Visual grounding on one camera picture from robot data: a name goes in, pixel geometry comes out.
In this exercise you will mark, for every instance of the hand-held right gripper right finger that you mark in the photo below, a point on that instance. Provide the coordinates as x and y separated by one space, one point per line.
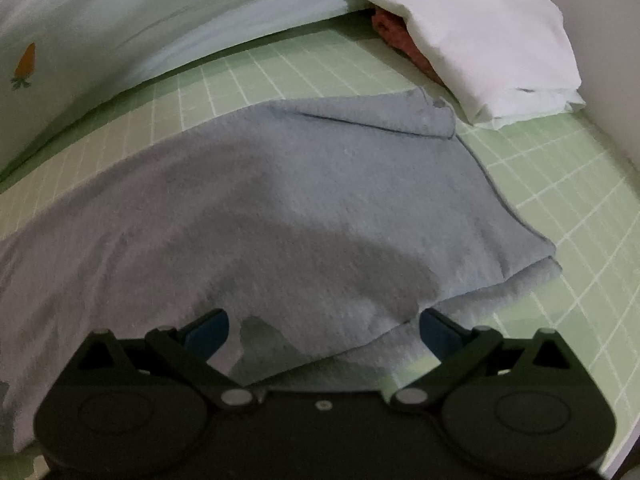
440 335

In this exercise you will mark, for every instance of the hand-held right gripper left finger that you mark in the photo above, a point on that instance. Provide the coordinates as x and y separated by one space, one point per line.
210 332

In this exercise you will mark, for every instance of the grey garment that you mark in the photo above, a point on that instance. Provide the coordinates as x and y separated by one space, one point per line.
250 210

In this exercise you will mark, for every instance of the green grid bed sheet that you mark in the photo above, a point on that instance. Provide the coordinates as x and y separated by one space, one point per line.
575 240

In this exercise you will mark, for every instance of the white pillow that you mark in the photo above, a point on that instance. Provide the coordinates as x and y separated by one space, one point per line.
475 35

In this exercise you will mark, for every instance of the red cloth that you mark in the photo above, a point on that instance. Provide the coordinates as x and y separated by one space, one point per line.
400 35

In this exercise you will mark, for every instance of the pale blue carrot print quilt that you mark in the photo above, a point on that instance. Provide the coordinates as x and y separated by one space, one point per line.
150 20

